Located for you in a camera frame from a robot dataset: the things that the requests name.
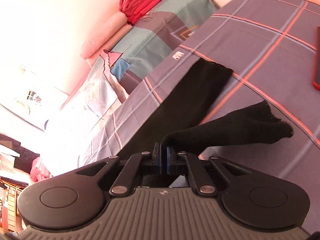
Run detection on pink rolled blanket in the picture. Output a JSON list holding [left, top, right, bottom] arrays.
[[80, 12, 132, 67]]

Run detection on blue plaid bed sheet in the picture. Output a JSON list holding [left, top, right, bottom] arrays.
[[76, 0, 319, 232]]

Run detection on red folded cloth stack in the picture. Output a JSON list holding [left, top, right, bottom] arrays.
[[118, 0, 162, 25]]

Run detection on patchwork teal grey quilt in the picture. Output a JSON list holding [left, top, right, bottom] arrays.
[[111, 0, 219, 93]]

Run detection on wooden shelf rack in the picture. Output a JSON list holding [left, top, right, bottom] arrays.
[[1, 177, 28, 233]]

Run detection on black knit pants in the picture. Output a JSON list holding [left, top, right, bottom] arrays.
[[118, 59, 293, 160]]

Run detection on red phone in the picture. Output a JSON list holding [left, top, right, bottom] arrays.
[[312, 27, 320, 90]]

